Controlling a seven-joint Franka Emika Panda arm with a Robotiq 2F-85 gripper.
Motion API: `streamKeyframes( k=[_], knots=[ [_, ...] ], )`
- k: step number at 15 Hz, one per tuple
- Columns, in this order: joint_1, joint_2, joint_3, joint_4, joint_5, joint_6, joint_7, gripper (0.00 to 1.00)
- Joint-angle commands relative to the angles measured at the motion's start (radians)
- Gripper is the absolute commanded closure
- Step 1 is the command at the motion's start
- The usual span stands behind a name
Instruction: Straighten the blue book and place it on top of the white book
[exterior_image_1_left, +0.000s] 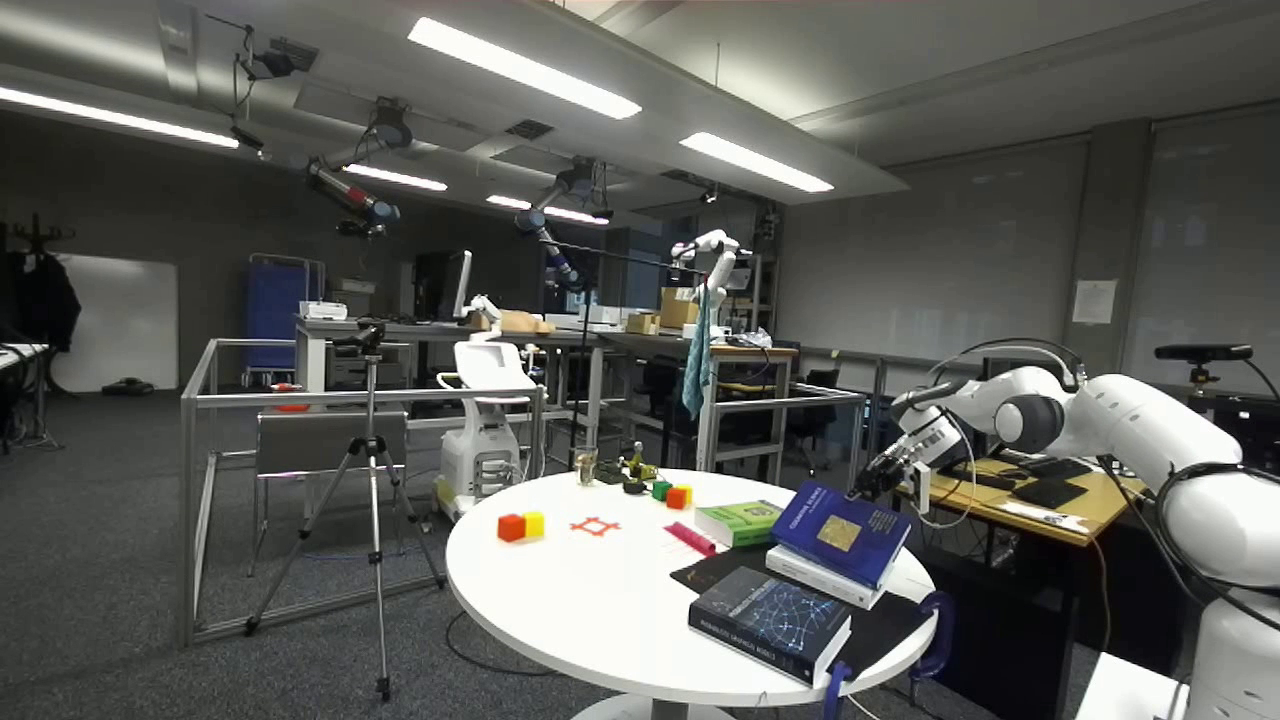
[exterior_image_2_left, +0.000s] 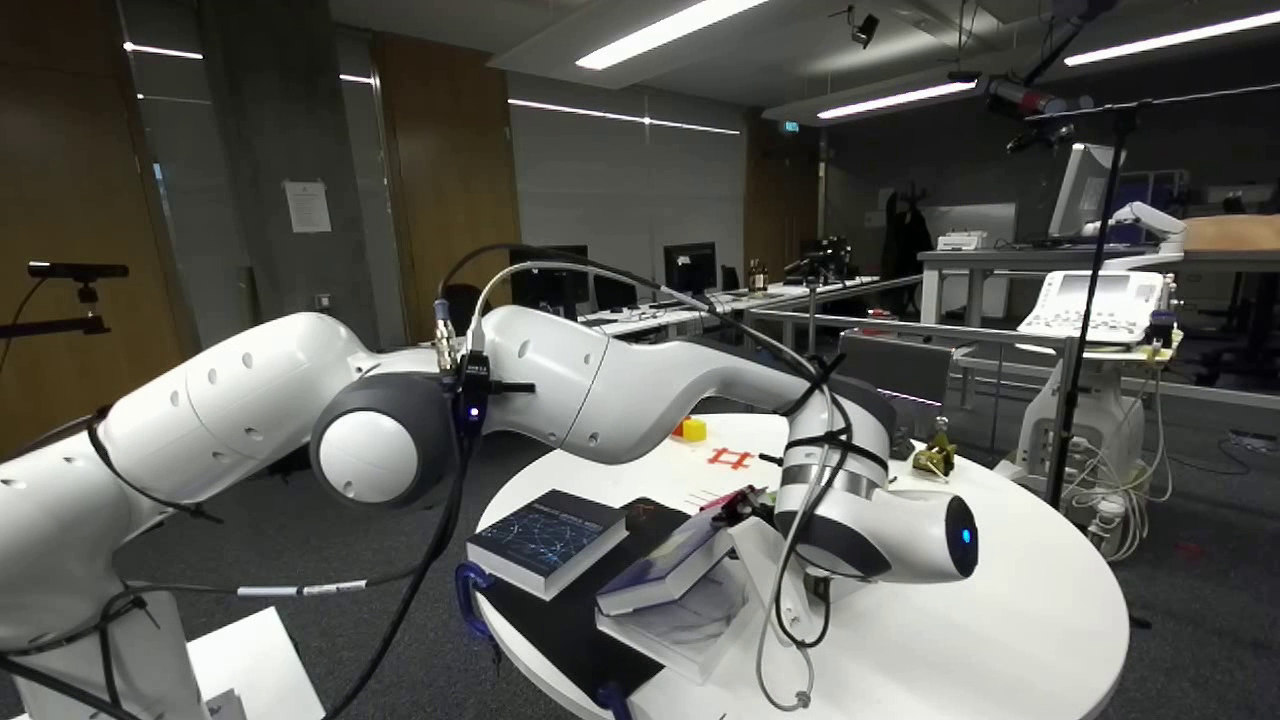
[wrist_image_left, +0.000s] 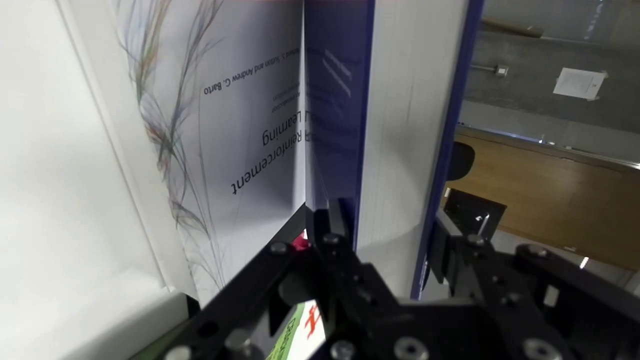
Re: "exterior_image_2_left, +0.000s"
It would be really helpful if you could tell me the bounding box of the ceiling light strip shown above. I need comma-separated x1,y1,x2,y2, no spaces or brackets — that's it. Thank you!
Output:
1060,9,1280,71
816,77,985,125
573,0,771,77
503,92,747,140

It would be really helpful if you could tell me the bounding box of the navy book with network print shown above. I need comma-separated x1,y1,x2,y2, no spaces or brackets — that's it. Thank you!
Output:
464,489,632,599

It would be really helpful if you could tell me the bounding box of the person in black clothes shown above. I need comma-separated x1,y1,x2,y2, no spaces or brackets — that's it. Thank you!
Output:
876,188,936,320

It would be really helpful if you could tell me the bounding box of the black bag with blue straps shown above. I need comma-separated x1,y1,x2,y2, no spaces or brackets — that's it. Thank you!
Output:
450,494,696,720

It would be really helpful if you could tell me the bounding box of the pink book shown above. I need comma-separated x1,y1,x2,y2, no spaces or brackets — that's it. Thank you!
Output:
696,482,754,525

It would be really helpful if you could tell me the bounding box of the black computer monitor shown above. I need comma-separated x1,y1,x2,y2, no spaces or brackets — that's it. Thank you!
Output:
509,240,592,314
661,240,718,304

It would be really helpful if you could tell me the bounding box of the white paper notice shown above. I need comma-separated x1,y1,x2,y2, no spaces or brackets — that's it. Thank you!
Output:
279,177,335,236

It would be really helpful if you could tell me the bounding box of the brown cardboard box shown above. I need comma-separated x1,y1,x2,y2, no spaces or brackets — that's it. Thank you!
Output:
1178,212,1280,259

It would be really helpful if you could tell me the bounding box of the white ultrasound machine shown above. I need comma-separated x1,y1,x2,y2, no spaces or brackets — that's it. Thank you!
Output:
997,137,1190,563

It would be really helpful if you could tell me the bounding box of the black and yellow toy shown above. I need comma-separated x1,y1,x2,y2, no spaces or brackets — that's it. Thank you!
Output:
908,431,959,482

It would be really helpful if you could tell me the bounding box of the black tripod pole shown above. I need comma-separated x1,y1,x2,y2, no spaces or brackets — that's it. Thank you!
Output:
985,77,1164,511

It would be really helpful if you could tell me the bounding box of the white book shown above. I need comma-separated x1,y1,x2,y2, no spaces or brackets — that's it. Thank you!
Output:
596,563,754,677

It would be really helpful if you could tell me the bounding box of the black camera on stand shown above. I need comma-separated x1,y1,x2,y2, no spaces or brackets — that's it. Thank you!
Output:
0,257,132,344

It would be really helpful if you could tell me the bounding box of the black ceiling camera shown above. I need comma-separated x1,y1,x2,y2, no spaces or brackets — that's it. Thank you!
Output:
845,2,885,51

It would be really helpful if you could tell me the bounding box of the black office chair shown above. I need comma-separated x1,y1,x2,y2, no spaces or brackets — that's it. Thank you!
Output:
592,273,640,312

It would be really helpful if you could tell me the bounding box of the long white desk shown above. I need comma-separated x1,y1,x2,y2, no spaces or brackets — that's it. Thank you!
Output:
573,273,925,352

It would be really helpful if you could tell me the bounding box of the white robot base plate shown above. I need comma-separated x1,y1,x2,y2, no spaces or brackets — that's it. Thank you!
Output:
184,604,330,720

